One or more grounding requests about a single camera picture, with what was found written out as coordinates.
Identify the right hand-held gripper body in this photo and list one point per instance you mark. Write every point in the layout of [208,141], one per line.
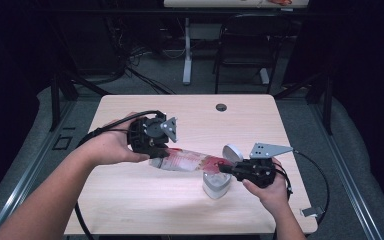
[258,170]

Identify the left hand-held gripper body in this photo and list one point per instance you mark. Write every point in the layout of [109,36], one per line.
[146,133]

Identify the clear red-print plastic pouch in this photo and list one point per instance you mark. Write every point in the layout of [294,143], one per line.
[186,161]

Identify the person's right hand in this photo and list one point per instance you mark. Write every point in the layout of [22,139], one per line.
[275,196]

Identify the person's left hand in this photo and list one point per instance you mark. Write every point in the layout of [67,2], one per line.
[110,146]

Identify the round black table grommet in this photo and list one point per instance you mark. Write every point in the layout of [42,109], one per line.
[221,107]

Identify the black square floor outlet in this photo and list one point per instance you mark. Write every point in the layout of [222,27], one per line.
[62,142]

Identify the white-legged background desk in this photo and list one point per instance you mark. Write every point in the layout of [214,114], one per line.
[187,50]

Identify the black metal stand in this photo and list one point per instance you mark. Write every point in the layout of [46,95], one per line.
[55,100]
[328,100]

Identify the black cabinet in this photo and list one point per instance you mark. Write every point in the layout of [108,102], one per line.
[90,43]

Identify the black folding chair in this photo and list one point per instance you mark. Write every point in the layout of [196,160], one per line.
[246,36]

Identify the grey corner bracket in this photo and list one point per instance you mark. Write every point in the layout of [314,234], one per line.
[311,211]

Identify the metal floor rail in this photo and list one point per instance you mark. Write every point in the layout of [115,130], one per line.
[346,173]
[30,166]

